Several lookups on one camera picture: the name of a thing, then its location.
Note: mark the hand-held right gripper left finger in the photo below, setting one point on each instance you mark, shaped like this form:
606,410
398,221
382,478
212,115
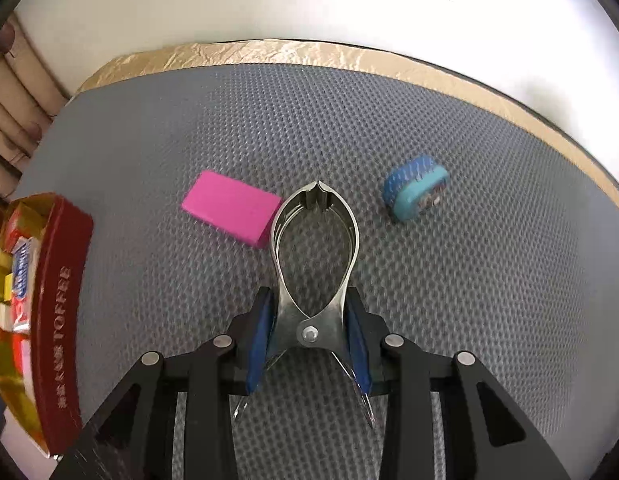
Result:
259,342

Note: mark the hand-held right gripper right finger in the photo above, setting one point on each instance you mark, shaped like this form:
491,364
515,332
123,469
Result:
358,347

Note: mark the metal spring clip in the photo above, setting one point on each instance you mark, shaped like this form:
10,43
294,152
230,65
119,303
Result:
309,332

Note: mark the dark red tin box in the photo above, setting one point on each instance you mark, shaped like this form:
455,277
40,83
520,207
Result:
57,320

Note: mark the grey textured mat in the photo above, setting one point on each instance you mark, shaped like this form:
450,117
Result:
439,285

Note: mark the pink eraser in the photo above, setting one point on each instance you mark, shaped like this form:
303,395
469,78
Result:
229,207

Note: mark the beige patterned curtain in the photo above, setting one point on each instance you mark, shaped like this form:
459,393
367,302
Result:
19,110

